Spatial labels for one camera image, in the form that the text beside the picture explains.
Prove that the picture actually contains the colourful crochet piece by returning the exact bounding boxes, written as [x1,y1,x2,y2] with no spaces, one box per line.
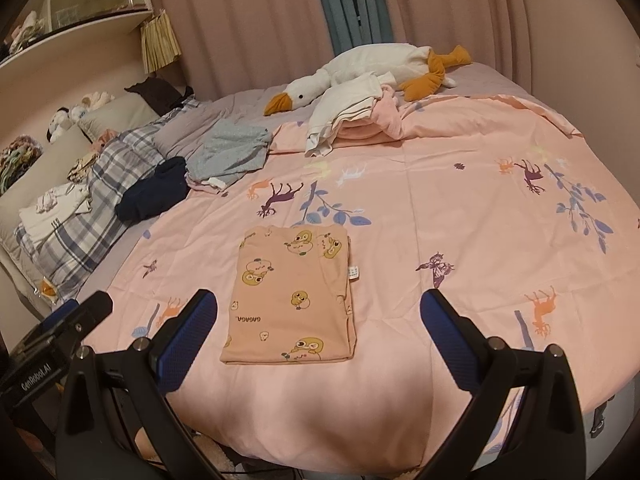
[0,135,43,196]

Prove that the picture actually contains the small pale pink garment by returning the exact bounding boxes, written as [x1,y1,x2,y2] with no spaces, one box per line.
[185,172,228,193]

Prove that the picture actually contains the grey bed sheet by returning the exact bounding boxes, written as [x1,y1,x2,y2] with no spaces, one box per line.
[155,62,526,161]

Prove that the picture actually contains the black and white plush toy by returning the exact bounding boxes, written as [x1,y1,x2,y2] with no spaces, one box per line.
[45,106,83,143]

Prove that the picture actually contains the peach cartoon-print baby shirt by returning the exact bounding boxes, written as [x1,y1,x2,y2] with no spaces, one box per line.
[220,225,360,365]

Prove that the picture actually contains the white clothes with dark stripes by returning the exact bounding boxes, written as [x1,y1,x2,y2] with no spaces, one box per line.
[19,182,93,241]

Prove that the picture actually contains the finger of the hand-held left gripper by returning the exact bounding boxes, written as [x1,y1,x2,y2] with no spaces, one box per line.
[42,299,83,331]
[60,290,114,341]

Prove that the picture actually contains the orange packet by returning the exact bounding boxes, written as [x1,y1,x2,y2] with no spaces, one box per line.
[35,275,58,306]

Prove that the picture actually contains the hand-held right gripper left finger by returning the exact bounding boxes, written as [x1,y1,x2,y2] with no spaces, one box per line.
[54,288,221,480]

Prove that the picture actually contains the pink curtain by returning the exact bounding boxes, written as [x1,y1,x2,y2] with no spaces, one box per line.
[150,0,336,101]
[375,0,536,96]

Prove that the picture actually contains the white folded clothes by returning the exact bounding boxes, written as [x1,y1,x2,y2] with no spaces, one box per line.
[305,72,386,158]

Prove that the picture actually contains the white cloth on shelf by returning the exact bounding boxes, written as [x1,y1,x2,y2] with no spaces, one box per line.
[7,10,43,51]

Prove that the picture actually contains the pink folded clothes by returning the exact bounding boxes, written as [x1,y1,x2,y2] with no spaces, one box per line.
[335,87,406,143]

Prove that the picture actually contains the teal curtain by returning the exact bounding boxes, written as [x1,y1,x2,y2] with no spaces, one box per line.
[310,0,393,56]

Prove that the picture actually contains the pink animal-print blanket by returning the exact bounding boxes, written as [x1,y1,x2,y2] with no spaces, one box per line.
[75,92,640,471]

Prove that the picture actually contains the grey-blue garment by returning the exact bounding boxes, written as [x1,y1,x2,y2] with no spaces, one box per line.
[186,120,273,188]

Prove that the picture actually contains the white goose plush toy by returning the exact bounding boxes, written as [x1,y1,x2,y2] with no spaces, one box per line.
[264,44,473,117]

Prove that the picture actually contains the small white plush toy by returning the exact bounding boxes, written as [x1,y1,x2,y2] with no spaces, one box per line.
[75,91,117,120]

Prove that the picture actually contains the dark navy garment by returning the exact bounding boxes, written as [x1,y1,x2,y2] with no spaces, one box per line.
[115,156,188,222]

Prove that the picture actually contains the leopard-pattern cloth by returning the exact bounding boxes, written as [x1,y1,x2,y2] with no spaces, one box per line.
[67,154,103,185]

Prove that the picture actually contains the plaid pillow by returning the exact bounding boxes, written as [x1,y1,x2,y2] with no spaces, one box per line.
[12,97,201,301]

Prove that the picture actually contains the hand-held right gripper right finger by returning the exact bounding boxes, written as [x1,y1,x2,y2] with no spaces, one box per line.
[420,288,587,480]

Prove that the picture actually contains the white cubby shelf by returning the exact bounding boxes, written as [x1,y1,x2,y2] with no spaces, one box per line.
[0,0,156,68]

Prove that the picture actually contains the beige headboard cushion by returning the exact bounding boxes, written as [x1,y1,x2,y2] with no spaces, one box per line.
[77,92,161,141]
[0,125,93,241]

